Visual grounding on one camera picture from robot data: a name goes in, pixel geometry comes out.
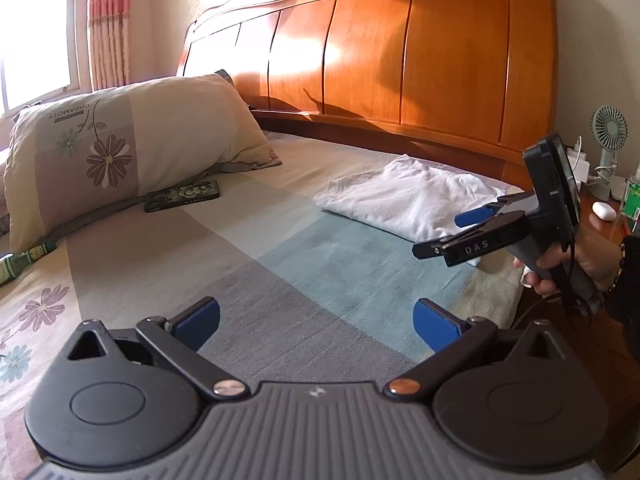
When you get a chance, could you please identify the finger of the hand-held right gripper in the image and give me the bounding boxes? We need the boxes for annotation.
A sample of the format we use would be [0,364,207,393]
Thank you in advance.
[412,227,483,262]
[455,194,531,228]

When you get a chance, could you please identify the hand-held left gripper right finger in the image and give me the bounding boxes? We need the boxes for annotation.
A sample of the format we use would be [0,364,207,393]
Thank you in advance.
[384,297,576,402]

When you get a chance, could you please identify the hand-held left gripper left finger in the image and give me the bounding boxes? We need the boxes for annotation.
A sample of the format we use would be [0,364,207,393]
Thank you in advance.
[52,296,250,402]

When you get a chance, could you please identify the white printed t-shirt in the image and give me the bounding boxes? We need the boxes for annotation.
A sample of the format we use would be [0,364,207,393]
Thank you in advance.
[312,154,516,261]

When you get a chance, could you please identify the person's right hand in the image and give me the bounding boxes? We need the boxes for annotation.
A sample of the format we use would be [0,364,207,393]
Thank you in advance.
[512,239,623,298]

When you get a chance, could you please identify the white charger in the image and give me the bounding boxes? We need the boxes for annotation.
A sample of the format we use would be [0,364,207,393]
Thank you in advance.
[565,135,592,183]

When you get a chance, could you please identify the wooden nightstand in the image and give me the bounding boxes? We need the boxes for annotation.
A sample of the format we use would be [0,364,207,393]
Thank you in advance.
[575,180,640,243]

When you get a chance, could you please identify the green desk fan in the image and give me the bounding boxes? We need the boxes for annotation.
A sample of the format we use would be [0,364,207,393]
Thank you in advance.
[590,105,628,201]

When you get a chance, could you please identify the green plastic bottle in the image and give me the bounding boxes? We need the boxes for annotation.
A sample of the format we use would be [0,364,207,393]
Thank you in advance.
[620,175,640,223]

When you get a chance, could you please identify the black cartoon phone case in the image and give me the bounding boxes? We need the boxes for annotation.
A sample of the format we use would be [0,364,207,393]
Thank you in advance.
[144,179,221,213]

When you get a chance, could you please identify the wooden headboard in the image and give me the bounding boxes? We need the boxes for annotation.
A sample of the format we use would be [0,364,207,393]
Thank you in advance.
[176,0,558,196]

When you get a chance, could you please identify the green glass bottle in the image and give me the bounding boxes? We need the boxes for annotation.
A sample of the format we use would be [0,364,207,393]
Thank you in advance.
[0,241,56,288]

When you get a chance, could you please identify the floral pillow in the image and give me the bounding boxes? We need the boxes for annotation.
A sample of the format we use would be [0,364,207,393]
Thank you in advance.
[2,74,282,253]

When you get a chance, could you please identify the pink striped curtain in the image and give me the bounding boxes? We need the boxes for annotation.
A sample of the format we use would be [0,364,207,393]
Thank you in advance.
[87,0,138,92]

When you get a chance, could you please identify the window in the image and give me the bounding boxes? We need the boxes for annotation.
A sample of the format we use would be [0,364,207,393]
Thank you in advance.
[0,0,96,116]

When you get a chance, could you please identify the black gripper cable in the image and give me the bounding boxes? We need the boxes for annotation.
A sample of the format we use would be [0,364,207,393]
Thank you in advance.
[510,240,598,333]

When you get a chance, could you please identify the beaded bracelet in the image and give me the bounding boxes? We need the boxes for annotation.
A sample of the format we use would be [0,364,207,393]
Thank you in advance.
[607,242,626,292]

